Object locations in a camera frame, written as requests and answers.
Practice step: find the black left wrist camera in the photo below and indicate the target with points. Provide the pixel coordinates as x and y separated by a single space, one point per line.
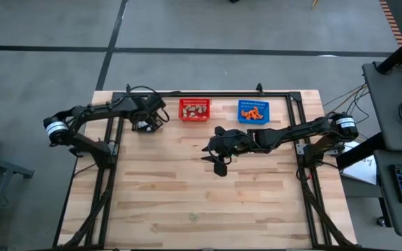
155 102

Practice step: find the grey desk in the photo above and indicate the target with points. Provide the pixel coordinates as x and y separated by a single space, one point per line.
386 104
389 209

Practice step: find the black caster wheel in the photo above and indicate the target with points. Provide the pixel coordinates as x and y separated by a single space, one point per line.
381 221

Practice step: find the black plastic basket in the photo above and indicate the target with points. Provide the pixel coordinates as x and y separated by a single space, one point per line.
134 129

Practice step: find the grey metal stand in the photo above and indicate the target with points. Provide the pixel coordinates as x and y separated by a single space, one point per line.
2 167

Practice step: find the black desk leg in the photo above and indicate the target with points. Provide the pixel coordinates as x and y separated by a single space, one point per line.
356 151

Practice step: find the black slanted pole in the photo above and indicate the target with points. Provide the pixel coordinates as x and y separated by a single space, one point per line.
400 52

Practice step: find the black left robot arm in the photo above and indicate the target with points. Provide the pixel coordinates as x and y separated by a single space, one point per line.
93 109

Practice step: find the black aluminium table frame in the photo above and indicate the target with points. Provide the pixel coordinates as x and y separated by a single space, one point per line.
204 94

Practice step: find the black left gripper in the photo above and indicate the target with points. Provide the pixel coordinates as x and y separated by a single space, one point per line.
147 111

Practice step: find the red plastic basket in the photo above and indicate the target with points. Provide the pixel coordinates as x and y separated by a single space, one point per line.
194 101

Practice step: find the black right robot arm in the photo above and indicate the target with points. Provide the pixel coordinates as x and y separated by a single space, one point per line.
291 132

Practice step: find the white paper sheet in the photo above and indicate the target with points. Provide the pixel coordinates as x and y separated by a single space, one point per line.
361 171

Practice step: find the blue plastic basket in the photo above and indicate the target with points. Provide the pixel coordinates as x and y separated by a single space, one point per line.
253 104

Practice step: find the white power adapter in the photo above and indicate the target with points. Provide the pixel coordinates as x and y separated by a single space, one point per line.
352 143

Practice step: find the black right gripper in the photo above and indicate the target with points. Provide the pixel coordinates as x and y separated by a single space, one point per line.
220 146

